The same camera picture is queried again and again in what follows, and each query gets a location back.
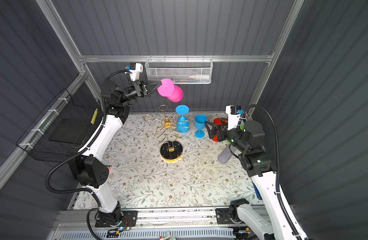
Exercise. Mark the white wire mesh basket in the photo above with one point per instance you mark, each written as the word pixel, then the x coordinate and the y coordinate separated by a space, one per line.
pixel 179 69

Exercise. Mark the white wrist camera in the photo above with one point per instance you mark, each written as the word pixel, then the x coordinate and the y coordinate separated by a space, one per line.
pixel 134 70
pixel 234 116

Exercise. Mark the red wine glass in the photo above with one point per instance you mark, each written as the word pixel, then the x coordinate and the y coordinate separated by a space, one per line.
pixel 219 122

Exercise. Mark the black wire mesh basket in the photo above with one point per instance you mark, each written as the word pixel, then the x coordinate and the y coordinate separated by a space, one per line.
pixel 64 130

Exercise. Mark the grey oval case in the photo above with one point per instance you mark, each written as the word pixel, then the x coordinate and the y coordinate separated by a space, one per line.
pixel 225 155

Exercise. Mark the yellow marker pen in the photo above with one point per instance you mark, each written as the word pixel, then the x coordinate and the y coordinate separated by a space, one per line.
pixel 94 116

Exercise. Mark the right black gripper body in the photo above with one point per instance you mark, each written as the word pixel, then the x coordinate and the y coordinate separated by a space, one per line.
pixel 223 131

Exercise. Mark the pink wine glass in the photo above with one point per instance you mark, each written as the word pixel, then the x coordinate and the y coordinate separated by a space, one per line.
pixel 169 90

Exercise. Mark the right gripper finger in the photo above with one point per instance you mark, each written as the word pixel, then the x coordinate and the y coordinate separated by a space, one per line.
pixel 213 133
pixel 211 125

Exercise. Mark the blue stapler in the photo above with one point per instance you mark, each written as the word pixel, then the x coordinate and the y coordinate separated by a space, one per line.
pixel 257 193

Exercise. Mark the gold wire wine glass rack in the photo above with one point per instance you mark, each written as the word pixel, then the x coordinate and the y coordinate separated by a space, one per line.
pixel 171 150

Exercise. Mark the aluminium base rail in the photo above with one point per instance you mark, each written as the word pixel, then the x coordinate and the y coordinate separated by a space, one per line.
pixel 152 218

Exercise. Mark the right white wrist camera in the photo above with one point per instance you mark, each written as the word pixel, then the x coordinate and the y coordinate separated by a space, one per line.
pixel 234 116

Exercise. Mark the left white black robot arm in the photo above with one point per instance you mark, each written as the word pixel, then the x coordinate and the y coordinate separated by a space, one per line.
pixel 88 168

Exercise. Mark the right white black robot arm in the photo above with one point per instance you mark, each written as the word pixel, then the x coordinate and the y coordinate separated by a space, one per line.
pixel 275 219

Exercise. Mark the blue wine glass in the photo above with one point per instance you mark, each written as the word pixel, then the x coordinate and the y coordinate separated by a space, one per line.
pixel 182 118
pixel 200 125

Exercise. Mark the white bottle in basket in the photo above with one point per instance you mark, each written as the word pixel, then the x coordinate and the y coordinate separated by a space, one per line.
pixel 200 77

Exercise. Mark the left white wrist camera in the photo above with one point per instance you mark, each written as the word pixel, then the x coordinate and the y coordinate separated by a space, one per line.
pixel 134 70

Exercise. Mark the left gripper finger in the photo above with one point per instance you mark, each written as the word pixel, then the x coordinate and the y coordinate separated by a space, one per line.
pixel 151 89
pixel 157 83

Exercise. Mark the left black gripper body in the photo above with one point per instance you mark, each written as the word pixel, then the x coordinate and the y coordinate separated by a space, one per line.
pixel 139 90

